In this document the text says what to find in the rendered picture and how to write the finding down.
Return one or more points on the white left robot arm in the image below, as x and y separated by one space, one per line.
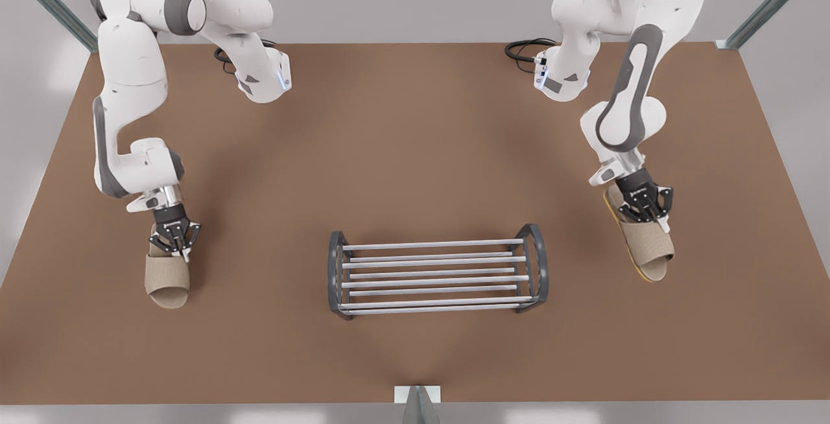
622 100

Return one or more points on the silver frame post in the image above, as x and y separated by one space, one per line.
48 2
419 404
768 6

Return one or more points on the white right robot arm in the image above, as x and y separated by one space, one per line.
130 61

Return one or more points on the grey metal shoe rack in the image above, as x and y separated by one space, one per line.
438 275

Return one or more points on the beige slipper with yellow sole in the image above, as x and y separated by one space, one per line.
643 242

